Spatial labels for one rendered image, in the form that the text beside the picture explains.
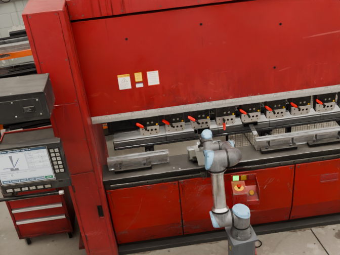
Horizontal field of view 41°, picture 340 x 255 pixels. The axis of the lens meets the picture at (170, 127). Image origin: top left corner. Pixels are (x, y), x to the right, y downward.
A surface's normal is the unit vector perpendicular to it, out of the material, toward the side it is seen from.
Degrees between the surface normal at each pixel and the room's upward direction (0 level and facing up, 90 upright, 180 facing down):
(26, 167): 90
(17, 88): 1
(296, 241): 0
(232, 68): 90
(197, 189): 90
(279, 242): 0
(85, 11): 90
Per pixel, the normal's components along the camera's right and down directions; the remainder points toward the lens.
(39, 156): 0.09, 0.53
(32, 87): -0.08, -0.83
